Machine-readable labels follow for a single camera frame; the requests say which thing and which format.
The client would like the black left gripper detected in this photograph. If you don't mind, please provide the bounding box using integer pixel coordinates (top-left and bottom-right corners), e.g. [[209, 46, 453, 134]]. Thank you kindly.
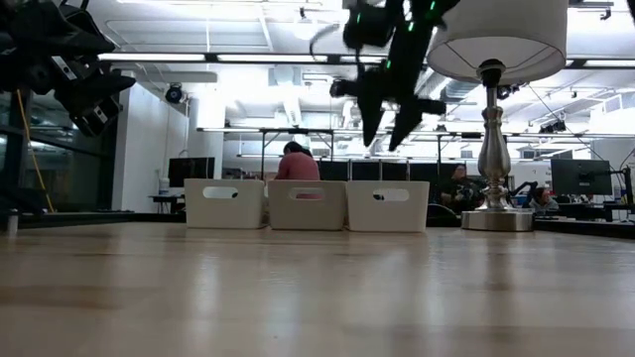
[[9, 0, 136, 139]]

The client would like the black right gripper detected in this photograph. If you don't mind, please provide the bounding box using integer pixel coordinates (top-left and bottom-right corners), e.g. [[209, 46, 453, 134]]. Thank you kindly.
[[329, 29, 447, 152]]

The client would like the black monitor on arm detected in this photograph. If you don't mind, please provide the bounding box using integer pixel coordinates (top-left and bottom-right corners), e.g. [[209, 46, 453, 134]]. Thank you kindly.
[[550, 158, 614, 196]]

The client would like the dark office monitor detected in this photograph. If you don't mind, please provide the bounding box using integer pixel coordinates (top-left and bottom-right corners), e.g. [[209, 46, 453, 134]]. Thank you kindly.
[[350, 159, 381, 181], [319, 159, 350, 181]]

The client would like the long ceiling light strip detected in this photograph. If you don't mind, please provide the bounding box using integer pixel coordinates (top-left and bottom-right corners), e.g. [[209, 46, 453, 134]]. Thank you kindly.
[[97, 53, 388, 64]]

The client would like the white plastic bin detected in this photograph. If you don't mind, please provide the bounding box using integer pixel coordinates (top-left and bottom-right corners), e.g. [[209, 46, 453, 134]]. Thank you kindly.
[[183, 178, 267, 229], [345, 179, 432, 233]]

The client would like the person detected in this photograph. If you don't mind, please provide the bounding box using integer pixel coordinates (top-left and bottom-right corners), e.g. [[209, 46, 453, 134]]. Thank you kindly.
[[440, 163, 485, 215], [274, 141, 322, 181], [528, 186, 560, 213]]

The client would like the silver table lamp white shade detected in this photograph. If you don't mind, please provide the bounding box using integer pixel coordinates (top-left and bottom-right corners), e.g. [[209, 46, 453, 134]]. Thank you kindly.
[[426, 0, 570, 233]]

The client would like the black computer monitor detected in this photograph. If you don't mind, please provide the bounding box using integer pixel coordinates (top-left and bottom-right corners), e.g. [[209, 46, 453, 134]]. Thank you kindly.
[[168, 157, 215, 188]]

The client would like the grey plastic bin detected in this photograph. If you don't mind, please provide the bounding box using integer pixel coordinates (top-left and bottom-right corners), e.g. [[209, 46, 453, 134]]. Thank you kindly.
[[266, 178, 348, 232]]

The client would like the dark office desk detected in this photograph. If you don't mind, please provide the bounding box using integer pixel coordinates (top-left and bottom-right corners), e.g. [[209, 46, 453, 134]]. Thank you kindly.
[[148, 193, 188, 214]]

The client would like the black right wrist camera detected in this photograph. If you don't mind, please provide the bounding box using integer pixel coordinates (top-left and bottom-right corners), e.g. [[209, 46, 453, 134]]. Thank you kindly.
[[343, 0, 398, 50]]

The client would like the yellow cable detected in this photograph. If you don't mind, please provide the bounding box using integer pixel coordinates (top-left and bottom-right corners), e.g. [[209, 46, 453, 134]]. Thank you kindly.
[[17, 88, 56, 213]]

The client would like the black metal gantry frame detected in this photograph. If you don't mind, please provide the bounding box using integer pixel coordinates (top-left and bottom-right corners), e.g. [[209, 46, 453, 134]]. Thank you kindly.
[[196, 126, 336, 180]]

